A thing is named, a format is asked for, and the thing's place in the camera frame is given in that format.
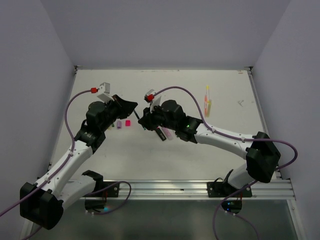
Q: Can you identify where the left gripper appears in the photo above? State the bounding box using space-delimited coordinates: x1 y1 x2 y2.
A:
100 94 137 132

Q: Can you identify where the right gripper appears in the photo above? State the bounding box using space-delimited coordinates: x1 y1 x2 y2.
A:
138 102 178 131

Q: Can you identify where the pink highlighter cap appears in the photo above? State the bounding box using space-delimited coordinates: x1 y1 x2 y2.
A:
125 120 131 127

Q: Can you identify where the lilac highlighter cap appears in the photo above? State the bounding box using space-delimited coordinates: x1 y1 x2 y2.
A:
116 120 122 130

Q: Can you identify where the black pink highlighter body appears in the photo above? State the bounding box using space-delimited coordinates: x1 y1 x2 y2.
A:
155 127 167 141

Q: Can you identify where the lilac highlighter body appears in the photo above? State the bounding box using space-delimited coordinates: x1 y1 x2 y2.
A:
162 127 173 140

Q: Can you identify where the olive clear pen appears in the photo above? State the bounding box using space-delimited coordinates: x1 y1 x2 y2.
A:
205 100 212 118

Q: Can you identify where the yellow cap clear pen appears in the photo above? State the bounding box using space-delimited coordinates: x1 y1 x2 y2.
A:
204 85 210 103

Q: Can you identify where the orange clear pen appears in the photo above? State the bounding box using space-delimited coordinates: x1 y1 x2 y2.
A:
204 94 210 117

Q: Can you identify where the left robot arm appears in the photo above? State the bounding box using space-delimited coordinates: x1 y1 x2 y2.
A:
20 94 138 230

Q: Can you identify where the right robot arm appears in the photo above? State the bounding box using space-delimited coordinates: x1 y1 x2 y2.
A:
138 100 281 197

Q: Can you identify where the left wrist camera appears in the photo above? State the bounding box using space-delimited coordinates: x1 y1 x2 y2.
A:
97 82 113 103

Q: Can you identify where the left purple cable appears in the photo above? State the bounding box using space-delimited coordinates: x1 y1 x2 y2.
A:
0 87 98 240

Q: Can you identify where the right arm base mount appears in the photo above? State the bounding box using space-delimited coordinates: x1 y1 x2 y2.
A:
206 177 253 214

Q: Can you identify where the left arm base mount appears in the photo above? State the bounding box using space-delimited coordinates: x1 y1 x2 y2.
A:
82 181 120 214

